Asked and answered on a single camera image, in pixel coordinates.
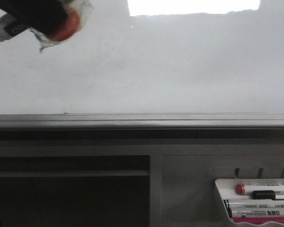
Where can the grey stand frame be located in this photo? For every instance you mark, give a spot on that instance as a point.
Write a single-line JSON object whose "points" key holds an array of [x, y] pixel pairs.
{"points": [[126, 183]]}

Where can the grey whiteboard bottom frame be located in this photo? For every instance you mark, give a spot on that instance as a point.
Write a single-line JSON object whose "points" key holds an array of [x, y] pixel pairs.
{"points": [[141, 126]]}

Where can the black hook middle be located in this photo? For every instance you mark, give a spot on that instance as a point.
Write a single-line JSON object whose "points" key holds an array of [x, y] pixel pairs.
{"points": [[259, 173]]}

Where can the white marker black end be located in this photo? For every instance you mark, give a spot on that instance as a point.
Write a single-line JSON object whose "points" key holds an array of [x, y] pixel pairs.
{"points": [[266, 203]]}

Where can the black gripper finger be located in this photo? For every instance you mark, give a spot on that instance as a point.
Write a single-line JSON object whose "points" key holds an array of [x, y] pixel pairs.
{"points": [[45, 16]]}

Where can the black capped marker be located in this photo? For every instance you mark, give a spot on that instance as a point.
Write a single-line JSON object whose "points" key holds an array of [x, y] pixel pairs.
{"points": [[268, 194]]}

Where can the white marker tray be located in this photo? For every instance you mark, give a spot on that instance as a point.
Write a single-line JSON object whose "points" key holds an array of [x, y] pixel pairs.
{"points": [[226, 190]]}

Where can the red capped marker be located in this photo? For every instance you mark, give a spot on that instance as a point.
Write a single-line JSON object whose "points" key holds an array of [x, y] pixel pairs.
{"points": [[244, 189]]}

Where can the white whiteboard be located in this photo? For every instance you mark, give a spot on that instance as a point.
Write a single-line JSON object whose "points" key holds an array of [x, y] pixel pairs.
{"points": [[174, 57]]}

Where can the black hook left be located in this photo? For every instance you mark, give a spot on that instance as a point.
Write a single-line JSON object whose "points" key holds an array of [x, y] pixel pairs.
{"points": [[236, 173]]}

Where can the white marker with label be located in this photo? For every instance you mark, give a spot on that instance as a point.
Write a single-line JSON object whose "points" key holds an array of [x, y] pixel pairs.
{"points": [[256, 213]]}

